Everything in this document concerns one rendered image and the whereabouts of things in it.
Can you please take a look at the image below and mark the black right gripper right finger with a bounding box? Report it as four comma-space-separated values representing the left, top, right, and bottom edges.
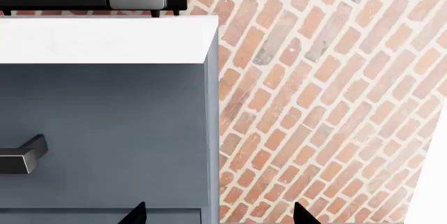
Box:
292, 201, 322, 224

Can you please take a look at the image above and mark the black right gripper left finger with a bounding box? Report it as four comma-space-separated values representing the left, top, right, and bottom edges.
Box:
117, 201, 147, 224

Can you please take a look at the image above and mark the grey-blue cabinet with white top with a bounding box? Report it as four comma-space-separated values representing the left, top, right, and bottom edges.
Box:
0, 15, 221, 224

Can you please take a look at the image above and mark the dark metal drawer handle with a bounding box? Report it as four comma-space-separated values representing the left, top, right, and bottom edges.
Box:
0, 133, 49, 175

